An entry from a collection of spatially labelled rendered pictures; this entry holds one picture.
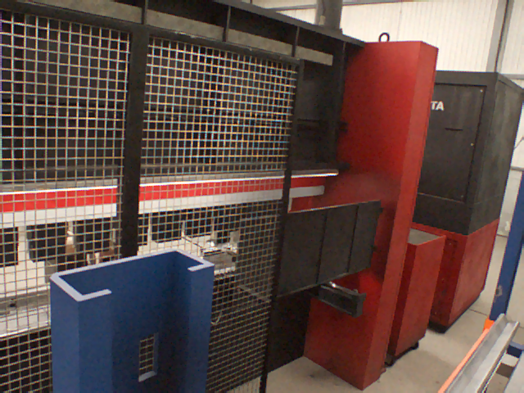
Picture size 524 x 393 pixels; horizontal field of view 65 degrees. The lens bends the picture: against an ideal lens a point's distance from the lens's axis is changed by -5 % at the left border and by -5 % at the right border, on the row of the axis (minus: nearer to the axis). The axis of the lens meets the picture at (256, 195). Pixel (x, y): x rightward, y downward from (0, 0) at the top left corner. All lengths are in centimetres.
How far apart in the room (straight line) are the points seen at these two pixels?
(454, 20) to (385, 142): 664
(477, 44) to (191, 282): 887
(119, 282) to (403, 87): 259
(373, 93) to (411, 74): 27
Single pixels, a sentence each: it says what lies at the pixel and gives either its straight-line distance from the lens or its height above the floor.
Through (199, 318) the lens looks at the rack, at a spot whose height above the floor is 173.
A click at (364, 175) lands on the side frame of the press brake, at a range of 282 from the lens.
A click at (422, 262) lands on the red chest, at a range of 332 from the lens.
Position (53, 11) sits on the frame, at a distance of 112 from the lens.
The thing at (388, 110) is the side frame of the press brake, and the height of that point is 188.
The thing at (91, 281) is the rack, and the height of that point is 174.
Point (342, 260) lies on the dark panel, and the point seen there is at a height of 100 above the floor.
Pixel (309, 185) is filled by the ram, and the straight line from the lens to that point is 288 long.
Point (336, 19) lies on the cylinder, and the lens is 274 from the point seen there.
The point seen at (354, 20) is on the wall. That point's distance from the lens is 1014.
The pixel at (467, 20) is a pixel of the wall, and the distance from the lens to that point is 916.
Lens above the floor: 181
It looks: 12 degrees down
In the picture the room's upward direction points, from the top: 6 degrees clockwise
